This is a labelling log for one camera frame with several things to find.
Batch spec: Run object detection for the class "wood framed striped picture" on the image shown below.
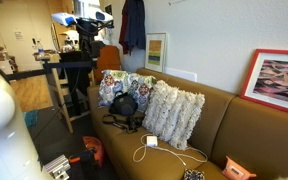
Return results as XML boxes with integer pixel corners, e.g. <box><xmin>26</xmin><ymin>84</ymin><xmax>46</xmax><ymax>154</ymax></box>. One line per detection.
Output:
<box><xmin>144</xmin><ymin>32</ymin><xmax>168</xmax><ymax>73</ymax></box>

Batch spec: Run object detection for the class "small dark wall poster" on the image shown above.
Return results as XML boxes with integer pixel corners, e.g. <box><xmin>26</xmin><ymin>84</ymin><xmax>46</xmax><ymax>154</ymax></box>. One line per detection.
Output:
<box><xmin>104</xmin><ymin>3</ymin><xmax>114</xmax><ymax>16</ymax></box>

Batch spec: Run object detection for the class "black camera bag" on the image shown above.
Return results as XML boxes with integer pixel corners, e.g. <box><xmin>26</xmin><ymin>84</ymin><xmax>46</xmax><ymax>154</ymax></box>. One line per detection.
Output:
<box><xmin>108</xmin><ymin>90</ymin><xmax>139</xmax><ymax>118</ymax></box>

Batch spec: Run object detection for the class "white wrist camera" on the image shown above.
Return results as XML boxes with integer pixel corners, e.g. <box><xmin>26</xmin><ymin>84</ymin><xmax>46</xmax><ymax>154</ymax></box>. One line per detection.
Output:
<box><xmin>51</xmin><ymin>12</ymin><xmax>78</xmax><ymax>28</ymax></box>

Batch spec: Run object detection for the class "brown leather sofa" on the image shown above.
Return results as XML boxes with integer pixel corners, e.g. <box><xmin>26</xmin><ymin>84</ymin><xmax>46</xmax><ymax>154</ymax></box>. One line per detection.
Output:
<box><xmin>86</xmin><ymin>67</ymin><xmax>288</xmax><ymax>180</ymax></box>

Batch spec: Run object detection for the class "clear water bottle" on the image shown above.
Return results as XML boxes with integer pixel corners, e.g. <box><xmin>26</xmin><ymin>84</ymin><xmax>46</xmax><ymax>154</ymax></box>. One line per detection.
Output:
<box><xmin>36</xmin><ymin>39</ymin><xmax>46</xmax><ymax>56</ymax></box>

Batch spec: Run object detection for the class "shaggy cream pillow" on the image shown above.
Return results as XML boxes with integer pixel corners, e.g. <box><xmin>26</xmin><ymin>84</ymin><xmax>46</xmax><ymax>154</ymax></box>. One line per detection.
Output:
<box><xmin>141</xmin><ymin>79</ymin><xmax>206</xmax><ymax>152</ymax></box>

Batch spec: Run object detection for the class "orange chair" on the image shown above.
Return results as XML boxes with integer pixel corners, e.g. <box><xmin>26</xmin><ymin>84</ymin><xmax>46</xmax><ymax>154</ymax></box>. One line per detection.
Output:
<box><xmin>93</xmin><ymin>45</ymin><xmax>123</xmax><ymax>85</ymax></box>

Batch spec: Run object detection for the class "red framed picture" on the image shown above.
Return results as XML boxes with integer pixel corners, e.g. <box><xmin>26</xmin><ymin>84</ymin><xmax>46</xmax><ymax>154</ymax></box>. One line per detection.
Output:
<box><xmin>240</xmin><ymin>48</ymin><xmax>288</xmax><ymax>118</ymax></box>

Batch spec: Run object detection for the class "white charger cable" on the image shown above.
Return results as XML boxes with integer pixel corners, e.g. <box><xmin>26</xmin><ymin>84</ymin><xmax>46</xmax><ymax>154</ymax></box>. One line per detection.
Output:
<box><xmin>132</xmin><ymin>133</ymin><xmax>209</xmax><ymax>168</ymax></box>

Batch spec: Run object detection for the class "orange tissue pouch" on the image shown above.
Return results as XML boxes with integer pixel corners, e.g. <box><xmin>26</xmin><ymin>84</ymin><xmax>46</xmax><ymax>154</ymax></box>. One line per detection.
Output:
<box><xmin>221</xmin><ymin>155</ymin><xmax>257</xmax><ymax>180</ymax></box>

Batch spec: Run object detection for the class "silver metal bracket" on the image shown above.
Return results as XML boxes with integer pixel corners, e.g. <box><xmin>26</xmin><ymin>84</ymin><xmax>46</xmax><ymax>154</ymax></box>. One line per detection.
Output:
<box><xmin>42</xmin><ymin>154</ymin><xmax>72</xmax><ymax>180</ymax></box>

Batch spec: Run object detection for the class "orange black clamp tool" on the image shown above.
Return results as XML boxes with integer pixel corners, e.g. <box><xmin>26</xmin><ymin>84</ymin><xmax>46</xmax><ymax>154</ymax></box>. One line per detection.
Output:
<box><xmin>68</xmin><ymin>148</ymin><xmax>98</xmax><ymax>165</ymax></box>

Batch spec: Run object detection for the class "white power adapter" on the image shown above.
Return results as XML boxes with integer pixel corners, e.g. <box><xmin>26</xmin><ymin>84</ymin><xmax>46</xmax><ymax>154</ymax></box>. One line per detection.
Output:
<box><xmin>145</xmin><ymin>135</ymin><xmax>159</xmax><ymax>148</ymax></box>

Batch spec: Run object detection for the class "teal rug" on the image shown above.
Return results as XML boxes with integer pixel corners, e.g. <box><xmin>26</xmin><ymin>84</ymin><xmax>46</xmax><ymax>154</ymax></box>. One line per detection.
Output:
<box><xmin>22</xmin><ymin>109</ymin><xmax>40</xmax><ymax>129</ymax></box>

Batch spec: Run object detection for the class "floral patterned pillow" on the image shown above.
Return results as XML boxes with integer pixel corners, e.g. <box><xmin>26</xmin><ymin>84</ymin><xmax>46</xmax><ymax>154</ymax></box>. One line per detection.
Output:
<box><xmin>97</xmin><ymin>69</ymin><xmax>158</xmax><ymax>114</ymax></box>

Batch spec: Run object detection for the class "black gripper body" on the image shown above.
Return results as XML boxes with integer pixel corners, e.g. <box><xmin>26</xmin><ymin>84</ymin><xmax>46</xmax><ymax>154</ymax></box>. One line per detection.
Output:
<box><xmin>76</xmin><ymin>18</ymin><xmax>100</xmax><ymax>40</ymax></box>

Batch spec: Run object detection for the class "dark hanging jacket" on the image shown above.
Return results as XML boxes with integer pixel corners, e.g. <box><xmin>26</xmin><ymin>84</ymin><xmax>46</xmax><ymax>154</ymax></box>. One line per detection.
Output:
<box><xmin>118</xmin><ymin>0</ymin><xmax>147</xmax><ymax>56</ymax></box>

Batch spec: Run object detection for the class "paper door sign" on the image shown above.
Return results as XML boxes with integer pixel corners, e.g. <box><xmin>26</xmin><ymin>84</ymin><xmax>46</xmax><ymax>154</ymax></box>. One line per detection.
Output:
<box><xmin>13</xmin><ymin>31</ymin><xmax>24</xmax><ymax>41</ymax></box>

